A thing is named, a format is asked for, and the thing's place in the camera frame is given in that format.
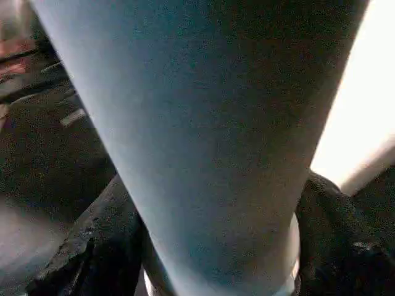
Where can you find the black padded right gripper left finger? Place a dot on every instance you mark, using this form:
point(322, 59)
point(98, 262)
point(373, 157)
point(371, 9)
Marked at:
point(98, 240)

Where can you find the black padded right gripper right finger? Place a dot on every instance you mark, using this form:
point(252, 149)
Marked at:
point(339, 240)

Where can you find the black shiny mat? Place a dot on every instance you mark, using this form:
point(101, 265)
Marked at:
point(46, 138)

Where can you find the white plastic table leg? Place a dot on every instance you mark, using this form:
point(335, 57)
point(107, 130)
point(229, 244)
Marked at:
point(200, 123)

